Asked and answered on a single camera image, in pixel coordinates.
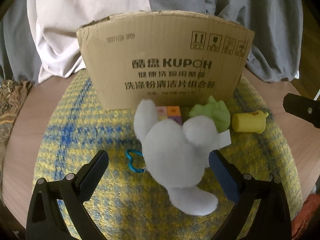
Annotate brown cardboard box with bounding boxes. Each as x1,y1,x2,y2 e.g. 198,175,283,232
76,10,254,109

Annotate white curved pipe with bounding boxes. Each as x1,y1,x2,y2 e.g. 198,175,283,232
313,89,320,101

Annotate pale pink curtain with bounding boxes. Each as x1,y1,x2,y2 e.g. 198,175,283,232
27,0,151,82

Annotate green dinosaur toy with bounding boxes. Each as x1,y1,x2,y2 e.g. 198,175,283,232
189,95,231,133

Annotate grey curtain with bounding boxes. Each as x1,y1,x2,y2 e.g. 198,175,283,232
1,0,303,83

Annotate yellow toy cup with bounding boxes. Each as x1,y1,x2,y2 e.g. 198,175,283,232
232,110,268,134

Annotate white bunny plush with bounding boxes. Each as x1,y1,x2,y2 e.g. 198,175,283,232
133,99,231,216

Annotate red orange cloth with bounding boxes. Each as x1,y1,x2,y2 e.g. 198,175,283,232
291,193,319,239

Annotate brown paisley cloth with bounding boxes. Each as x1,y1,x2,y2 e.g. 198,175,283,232
0,79,34,160

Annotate four colour block cube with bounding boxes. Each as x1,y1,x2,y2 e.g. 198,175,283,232
156,106,182,125

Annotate blue carabiner clip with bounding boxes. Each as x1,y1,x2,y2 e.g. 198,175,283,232
125,149,146,173

